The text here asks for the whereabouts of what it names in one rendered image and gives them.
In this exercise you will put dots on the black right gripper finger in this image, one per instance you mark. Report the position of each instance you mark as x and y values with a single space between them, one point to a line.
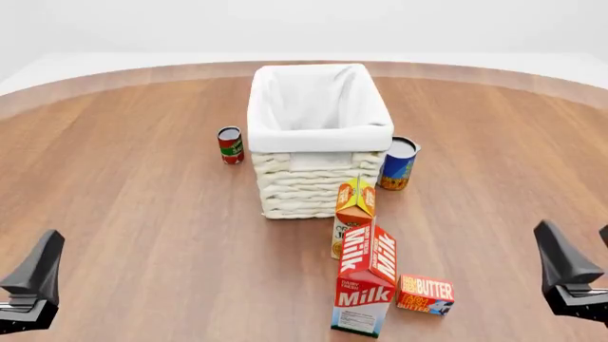
563 254
604 236

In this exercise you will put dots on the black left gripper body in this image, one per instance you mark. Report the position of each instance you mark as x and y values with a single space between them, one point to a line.
26 315

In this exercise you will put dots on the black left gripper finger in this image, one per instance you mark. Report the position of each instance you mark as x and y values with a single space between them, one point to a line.
39 265

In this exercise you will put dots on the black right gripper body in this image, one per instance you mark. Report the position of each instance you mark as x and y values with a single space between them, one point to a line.
582 301

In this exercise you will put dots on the red butter box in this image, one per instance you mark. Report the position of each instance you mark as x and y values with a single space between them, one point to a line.
425 294

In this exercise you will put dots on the white woven basket with liner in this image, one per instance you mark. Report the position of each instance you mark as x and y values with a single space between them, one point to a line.
313 117

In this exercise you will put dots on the blue and yellow tin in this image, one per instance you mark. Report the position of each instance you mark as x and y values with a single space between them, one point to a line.
398 167

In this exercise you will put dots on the red and white milk carton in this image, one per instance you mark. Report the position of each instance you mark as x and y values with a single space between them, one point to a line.
366 281

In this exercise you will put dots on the orange juice carton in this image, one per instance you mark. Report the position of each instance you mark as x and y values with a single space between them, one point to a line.
354 203

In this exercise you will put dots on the red tomato sauce tin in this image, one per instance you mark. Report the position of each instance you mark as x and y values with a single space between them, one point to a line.
231 146

